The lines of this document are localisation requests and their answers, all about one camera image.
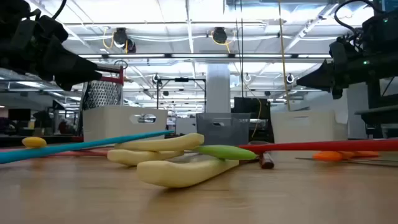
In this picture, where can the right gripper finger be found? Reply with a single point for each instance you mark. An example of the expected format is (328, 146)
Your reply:
(320, 79)

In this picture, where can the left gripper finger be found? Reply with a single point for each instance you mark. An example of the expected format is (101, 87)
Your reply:
(74, 70)

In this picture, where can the white plastic bin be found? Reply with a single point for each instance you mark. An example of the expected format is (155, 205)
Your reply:
(308, 126)
(109, 124)

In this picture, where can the blue silicone spatula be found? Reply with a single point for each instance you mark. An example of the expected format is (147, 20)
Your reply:
(77, 146)

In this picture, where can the yellow silicone spatula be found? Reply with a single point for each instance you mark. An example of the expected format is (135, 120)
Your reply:
(34, 142)

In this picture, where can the green silicone spatula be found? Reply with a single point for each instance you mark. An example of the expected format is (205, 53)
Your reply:
(224, 152)

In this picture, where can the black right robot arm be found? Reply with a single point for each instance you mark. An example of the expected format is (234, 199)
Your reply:
(382, 31)

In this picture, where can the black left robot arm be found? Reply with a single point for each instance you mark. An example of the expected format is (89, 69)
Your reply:
(9, 46)

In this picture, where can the grey computer desk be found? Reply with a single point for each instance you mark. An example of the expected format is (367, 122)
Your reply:
(377, 113)

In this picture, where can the red silicone spoon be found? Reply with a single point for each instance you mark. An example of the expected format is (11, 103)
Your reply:
(326, 145)

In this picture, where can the computer monitor blue screen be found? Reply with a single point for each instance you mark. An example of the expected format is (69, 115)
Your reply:
(390, 4)

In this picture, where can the black background monitor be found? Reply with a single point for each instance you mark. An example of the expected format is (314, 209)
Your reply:
(252, 107)

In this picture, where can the orange silicone spatula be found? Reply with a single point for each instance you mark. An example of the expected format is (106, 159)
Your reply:
(329, 155)

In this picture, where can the white square pillar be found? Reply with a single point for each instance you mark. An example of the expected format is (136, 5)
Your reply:
(217, 87)

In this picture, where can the grey plastic bin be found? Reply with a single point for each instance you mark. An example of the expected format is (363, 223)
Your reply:
(222, 129)

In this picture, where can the white background box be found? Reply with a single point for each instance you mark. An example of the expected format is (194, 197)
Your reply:
(185, 126)

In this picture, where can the black background rig frame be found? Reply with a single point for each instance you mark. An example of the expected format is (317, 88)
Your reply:
(182, 80)

